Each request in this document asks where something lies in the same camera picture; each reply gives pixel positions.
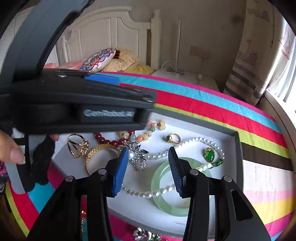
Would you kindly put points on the white lamp pole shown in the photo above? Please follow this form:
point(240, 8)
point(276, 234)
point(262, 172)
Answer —
point(179, 46)

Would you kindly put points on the printed curtain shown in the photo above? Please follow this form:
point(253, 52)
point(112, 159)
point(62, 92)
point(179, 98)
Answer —
point(247, 69)

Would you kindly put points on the striped bed cover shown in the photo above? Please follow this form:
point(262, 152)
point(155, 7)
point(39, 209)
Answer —
point(254, 176)

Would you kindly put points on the green jade bangle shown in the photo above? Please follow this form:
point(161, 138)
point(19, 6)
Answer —
point(161, 204)

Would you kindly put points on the white nightstand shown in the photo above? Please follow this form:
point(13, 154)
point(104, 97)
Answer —
point(196, 85)

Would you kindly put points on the white headboard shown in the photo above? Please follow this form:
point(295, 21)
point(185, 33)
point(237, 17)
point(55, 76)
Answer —
point(104, 30)

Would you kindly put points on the wall socket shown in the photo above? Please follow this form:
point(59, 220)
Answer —
point(198, 51)

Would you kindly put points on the yellow blanket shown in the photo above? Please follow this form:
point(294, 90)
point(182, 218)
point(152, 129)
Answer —
point(124, 62)

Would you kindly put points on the patterned pillow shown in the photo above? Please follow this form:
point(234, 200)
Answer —
point(97, 60)

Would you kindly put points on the green jade pendant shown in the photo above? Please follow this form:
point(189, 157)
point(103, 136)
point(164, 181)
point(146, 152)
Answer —
point(209, 154)

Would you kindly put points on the gold bangle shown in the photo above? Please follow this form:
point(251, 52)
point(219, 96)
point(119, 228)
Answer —
point(99, 148)

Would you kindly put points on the grey cardboard box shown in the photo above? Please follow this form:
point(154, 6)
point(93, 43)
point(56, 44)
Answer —
point(185, 129)

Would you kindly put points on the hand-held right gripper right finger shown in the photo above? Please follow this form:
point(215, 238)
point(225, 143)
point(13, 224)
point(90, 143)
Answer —
point(175, 171)

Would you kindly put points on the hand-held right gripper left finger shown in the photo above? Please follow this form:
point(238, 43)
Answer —
point(120, 171)

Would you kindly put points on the pink quilt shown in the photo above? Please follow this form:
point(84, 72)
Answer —
point(69, 64)

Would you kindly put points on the silver pearl brooch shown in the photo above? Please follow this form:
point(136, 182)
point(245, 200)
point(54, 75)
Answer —
point(138, 162)

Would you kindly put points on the white sheer curtain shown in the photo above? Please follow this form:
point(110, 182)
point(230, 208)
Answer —
point(286, 69)

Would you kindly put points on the person's left hand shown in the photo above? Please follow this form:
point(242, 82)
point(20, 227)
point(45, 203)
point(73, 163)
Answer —
point(11, 150)

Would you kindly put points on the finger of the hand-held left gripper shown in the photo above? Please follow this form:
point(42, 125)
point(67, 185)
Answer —
point(138, 97)
point(101, 79)

